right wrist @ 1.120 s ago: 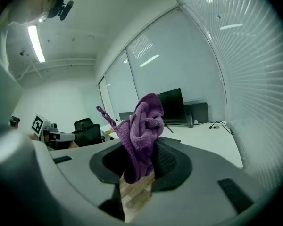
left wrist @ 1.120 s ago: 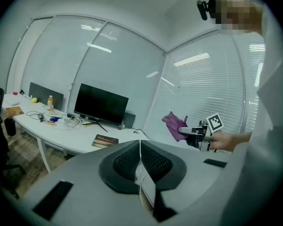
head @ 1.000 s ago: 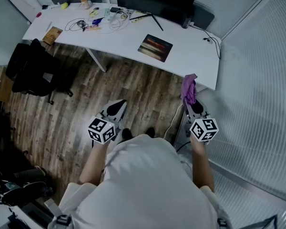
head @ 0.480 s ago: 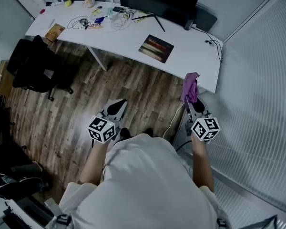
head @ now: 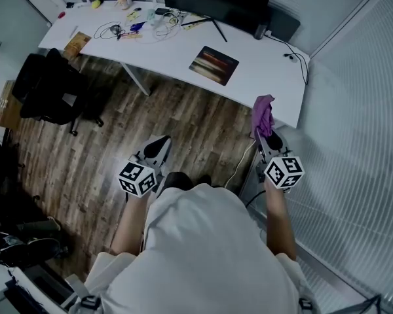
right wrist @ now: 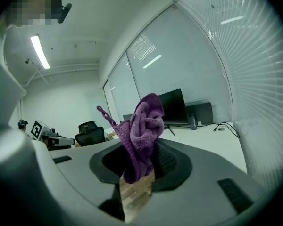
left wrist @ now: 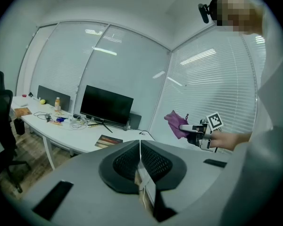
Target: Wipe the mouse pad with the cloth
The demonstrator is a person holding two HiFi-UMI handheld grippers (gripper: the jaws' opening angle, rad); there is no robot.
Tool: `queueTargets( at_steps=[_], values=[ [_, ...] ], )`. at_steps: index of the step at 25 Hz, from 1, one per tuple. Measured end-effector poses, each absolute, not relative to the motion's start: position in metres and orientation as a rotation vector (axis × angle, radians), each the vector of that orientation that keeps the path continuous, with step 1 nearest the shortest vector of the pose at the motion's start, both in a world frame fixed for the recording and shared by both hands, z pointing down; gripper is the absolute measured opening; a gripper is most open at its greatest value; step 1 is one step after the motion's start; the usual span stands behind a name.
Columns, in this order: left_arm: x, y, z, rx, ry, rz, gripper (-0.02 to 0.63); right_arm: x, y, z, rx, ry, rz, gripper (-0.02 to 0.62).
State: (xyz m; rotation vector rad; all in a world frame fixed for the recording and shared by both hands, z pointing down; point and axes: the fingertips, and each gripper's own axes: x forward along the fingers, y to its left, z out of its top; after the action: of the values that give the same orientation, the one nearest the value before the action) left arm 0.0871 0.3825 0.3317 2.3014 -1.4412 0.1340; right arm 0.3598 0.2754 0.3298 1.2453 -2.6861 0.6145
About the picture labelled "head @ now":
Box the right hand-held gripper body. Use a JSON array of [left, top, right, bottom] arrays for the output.
[[254, 128, 306, 194]]

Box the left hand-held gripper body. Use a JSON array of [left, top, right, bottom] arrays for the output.
[[118, 135, 173, 198]]

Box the purple cloth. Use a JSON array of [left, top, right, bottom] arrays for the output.
[[251, 94, 276, 140]]

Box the dark printed mouse pad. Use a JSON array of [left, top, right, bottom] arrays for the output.
[[188, 45, 240, 87]]

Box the person's right forearm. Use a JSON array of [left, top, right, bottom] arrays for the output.
[[264, 180, 297, 261]]

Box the person's left forearm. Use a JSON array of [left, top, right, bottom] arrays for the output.
[[109, 191, 151, 256]]

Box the person's left leg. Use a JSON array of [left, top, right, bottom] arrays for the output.
[[165, 171, 194, 192]]

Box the white desk leg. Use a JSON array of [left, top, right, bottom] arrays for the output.
[[119, 62, 151, 97]]

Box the person's white shirt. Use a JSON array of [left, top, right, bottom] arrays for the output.
[[84, 183, 315, 314]]

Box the black office chair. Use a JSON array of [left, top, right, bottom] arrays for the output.
[[12, 47, 105, 137]]

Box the olive sneaker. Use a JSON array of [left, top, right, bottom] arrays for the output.
[[16, 216, 62, 234]]

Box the brown book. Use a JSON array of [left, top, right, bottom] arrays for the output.
[[63, 31, 92, 58]]

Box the black cylindrical speaker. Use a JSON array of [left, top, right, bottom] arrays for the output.
[[253, 23, 269, 41]]

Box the black tripod stand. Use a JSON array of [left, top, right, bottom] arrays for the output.
[[0, 139, 26, 192]]

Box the cardboard box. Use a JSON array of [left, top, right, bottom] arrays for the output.
[[0, 79, 22, 130]]

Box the white side table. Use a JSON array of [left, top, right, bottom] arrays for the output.
[[0, 260, 86, 314]]

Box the white floor cable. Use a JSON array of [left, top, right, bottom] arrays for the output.
[[224, 139, 256, 188]]

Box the thin black cable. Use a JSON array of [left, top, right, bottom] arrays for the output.
[[265, 34, 310, 86]]

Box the white tangled cable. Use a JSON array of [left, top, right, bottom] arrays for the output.
[[140, 10, 187, 44]]

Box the black looped cable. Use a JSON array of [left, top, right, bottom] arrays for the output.
[[93, 20, 124, 41]]

